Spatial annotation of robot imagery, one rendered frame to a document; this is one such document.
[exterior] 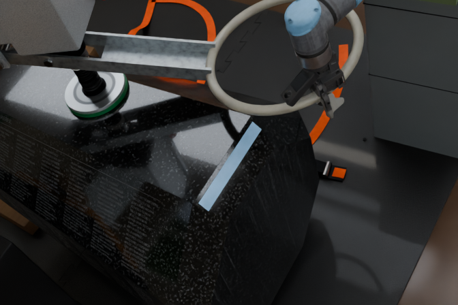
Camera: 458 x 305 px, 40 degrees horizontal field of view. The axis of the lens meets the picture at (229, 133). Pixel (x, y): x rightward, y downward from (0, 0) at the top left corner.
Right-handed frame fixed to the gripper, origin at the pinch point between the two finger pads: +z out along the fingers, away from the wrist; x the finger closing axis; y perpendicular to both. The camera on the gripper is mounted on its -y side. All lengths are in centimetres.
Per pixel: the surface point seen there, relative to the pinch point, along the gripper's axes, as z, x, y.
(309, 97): -8.1, -0.4, -2.8
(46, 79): -3, 74, -71
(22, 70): -4, 85, -78
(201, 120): 3.2, 24.0, -31.2
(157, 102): 2, 39, -41
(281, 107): -7.8, 2.0, -10.7
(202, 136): 3.4, 17.9, -33.6
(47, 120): -2, 55, -76
